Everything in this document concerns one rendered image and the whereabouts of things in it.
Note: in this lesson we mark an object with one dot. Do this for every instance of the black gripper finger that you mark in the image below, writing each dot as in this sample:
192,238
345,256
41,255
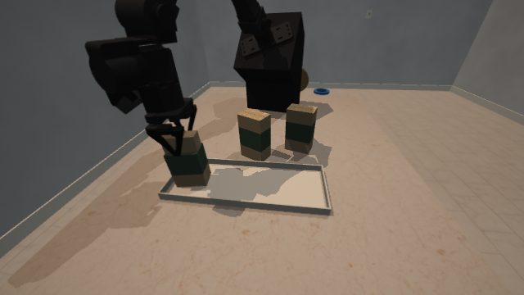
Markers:
191,121
177,132

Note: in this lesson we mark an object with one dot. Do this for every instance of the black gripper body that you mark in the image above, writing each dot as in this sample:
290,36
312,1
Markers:
175,106

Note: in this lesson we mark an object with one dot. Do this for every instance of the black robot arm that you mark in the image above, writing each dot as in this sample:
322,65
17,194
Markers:
120,66

